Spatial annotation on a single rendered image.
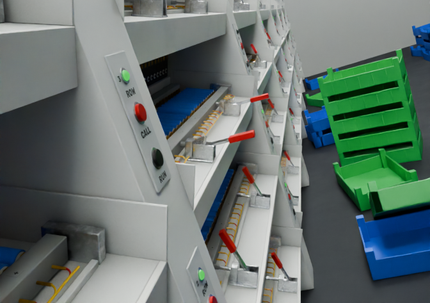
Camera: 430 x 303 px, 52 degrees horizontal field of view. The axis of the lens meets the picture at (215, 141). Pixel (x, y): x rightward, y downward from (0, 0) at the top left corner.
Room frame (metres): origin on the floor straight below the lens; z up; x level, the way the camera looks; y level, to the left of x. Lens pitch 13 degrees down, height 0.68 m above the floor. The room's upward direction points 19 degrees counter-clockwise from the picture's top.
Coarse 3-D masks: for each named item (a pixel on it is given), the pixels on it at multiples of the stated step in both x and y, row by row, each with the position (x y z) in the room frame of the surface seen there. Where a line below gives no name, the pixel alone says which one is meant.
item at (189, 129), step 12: (216, 96) 0.90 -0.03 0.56; (228, 96) 0.96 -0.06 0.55; (204, 108) 0.79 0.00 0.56; (216, 108) 0.87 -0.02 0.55; (192, 120) 0.70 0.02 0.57; (204, 120) 0.75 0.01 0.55; (216, 120) 0.77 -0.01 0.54; (180, 132) 0.64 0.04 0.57; (192, 132) 0.67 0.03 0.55; (168, 144) 0.58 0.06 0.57; (180, 156) 0.57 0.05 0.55
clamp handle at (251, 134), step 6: (246, 132) 0.57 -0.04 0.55; (252, 132) 0.57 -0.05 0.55; (204, 138) 0.58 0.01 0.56; (228, 138) 0.57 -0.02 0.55; (234, 138) 0.57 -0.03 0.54; (240, 138) 0.57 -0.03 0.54; (246, 138) 0.57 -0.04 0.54; (204, 144) 0.59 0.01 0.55; (210, 144) 0.58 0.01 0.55; (216, 144) 0.58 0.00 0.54
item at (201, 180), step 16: (160, 80) 0.97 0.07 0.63; (176, 80) 1.06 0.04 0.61; (192, 80) 1.05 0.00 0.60; (208, 80) 1.04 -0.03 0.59; (224, 80) 1.03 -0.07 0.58; (240, 80) 1.02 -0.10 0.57; (240, 96) 1.02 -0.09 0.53; (208, 128) 0.75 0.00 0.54; (224, 128) 0.75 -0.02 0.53; (240, 128) 0.80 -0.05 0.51; (224, 144) 0.66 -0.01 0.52; (224, 160) 0.62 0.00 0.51; (192, 176) 0.43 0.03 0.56; (208, 176) 0.53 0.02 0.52; (224, 176) 0.64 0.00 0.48; (192, 192) 0.43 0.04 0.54; (208, 192) 0.51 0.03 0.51; (192, 208) 0.43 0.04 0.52; (208, 208) 0.52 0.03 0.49
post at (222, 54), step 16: (192, 48) 1.04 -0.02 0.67; (208, 48) 1.03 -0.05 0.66; (224, 48) 1.02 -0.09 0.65; (176, 64) 1.06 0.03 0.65; (192, 64) 1.05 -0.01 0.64; (208, 64) 1.04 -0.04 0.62; (224, 64) 1.03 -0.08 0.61; (240, 64) 1.02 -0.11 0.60; (256, 112) 1.02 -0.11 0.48; (256, 128) 1.02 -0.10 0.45; (240, 144) 1.03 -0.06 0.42; (256, 144) 1.02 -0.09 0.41; (288, 208) 1.02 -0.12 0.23; (272, 224) 1.03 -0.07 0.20; (288, 224) 1.02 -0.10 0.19; (304, 240) 1.11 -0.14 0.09; (304, 256) 1.02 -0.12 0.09; (304, 272) 1.02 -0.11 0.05; (304, 288) 1.02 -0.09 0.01
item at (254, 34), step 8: (256, 16) 1.69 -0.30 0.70; (256, 24) 1.70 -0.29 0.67; (240, 32) 1.71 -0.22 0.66; (248, 32) 1.71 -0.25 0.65; (256, 32) 1.70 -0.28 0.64; (248, 40) 1.71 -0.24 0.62; (256, 40) 1.70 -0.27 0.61; (264, 40) 1.69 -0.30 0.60; (272, 64) 1.69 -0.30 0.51; (272, 72) 1.69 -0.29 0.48; (272, 80) 1.70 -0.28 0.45; (264, 88) 1.71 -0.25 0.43; (272, 88) 1.70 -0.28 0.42; (280, 88) 1.71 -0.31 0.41; (272, 96) 1.70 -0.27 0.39; (280, 96) 1.69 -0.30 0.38; (288, 112) 1.73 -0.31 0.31; (288, 120) 1.69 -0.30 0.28; (288, 128) 1.70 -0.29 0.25; (288, 136) 1.70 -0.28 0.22; (296, 144) 1.69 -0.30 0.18; (304, 168) 1.69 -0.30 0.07; (304, 176) 1.69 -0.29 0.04; (304, 184) 1.70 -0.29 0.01
